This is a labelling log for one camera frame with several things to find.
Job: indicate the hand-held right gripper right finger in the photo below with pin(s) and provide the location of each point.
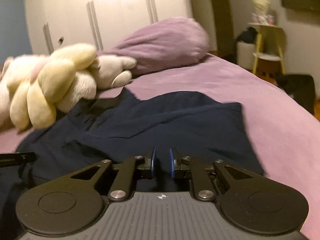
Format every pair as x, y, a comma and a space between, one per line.
171, 163

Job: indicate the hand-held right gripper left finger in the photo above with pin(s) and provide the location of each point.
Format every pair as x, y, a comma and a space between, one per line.
153, 163

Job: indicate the navy blue garment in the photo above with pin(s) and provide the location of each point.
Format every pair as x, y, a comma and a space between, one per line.
160, 122

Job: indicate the cream flower plush toy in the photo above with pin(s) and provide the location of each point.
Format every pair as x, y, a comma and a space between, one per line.
52, 80

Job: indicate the white fluffy plush toy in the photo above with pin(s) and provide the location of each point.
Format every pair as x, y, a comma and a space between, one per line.
83, 87

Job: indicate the pale grey plush toy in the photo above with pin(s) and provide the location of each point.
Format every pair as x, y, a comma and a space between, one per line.
110, 67

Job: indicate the purple bed sheet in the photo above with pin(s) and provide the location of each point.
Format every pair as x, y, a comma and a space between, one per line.
270, 120

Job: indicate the purple pillow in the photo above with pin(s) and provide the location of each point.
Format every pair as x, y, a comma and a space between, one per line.
165, 45

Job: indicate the white cylindrical bin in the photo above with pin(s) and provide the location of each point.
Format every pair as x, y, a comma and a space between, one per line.
245, 53

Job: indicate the brown low stool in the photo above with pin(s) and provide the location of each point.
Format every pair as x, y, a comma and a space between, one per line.
268, 67

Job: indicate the black bag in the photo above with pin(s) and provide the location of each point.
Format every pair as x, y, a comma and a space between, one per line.
297, 90

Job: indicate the dark cloth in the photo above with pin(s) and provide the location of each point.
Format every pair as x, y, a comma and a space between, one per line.
247, 35

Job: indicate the dark wooden door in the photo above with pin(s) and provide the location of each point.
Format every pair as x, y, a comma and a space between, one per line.
222, 15

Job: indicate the white wardrobe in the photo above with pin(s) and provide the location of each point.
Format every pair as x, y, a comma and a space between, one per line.
117, 7

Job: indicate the yellow metal stand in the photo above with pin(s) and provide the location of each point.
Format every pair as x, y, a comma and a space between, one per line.
271, 33

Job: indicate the wrapped flower bouquet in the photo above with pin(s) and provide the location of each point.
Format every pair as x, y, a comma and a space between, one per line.
261, 6

